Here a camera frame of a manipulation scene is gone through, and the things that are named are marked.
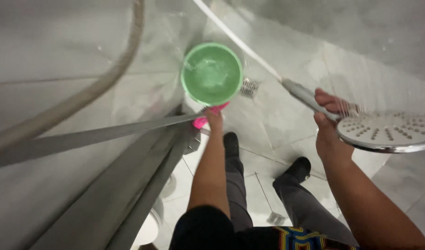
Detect person's left hand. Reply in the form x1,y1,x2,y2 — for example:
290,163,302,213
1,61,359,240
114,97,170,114
203,108,225,135

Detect person's right hand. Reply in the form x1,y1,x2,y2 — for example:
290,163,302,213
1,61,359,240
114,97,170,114
313,88,359,162

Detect pink cleaning brush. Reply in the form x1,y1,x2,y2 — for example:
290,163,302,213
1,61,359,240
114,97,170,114
193,102,230,130

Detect chrome round shower head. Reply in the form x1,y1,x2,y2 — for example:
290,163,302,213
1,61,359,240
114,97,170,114
281,78,425,154

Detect person's black left sock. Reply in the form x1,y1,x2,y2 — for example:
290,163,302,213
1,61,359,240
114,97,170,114
223,131,240,159

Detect person's black sock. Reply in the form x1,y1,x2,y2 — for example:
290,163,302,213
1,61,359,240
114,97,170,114
285,156,312,184
223,131,240,159

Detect person's black right sock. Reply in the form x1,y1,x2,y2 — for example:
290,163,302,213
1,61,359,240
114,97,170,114
285,156,312,184

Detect green plastic bucket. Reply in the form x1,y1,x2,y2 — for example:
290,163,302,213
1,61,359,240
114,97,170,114
180,42,244,107

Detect metal floor drain grate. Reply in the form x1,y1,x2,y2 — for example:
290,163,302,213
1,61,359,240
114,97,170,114
240,78,260,99
266,212,286,226

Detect person's grey trousers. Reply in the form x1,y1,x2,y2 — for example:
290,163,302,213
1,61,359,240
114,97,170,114
225,153,359,248

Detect person's black patterned top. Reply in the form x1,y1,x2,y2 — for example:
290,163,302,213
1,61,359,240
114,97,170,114
169,205,363,250

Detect white toilet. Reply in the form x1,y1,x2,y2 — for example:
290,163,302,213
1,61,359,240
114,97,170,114
131,174,178,249

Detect glass shower door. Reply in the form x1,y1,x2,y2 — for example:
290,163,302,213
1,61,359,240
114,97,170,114
0,0,213,250

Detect white shower hose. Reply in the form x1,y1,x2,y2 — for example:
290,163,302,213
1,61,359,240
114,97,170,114
192,0,283,82

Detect curved grey shower rail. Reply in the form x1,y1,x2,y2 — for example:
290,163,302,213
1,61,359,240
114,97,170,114
0,0,146,153

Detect grey door handle bar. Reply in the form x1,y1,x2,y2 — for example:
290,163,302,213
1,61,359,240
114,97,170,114
0,113,207,171

